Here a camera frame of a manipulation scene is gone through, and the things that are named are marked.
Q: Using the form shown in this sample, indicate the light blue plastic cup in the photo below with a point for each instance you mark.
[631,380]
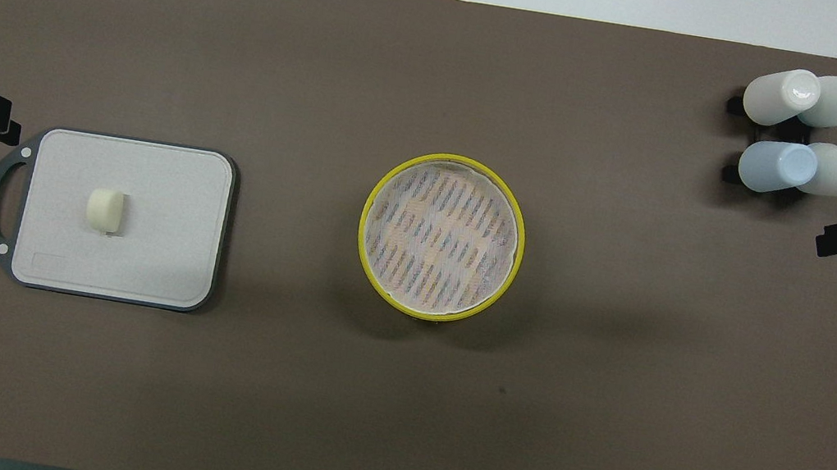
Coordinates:
[775,166]

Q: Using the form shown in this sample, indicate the black cup rack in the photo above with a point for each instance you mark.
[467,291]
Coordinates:
[738,105]

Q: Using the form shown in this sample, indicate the white steamed bun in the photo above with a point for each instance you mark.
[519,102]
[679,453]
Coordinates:
[105,210]

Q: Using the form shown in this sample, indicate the yellow steamer tier with cloth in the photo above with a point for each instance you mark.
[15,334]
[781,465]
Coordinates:
[439,238]

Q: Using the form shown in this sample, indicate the brown table mat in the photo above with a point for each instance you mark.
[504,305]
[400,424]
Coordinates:
[392,413]

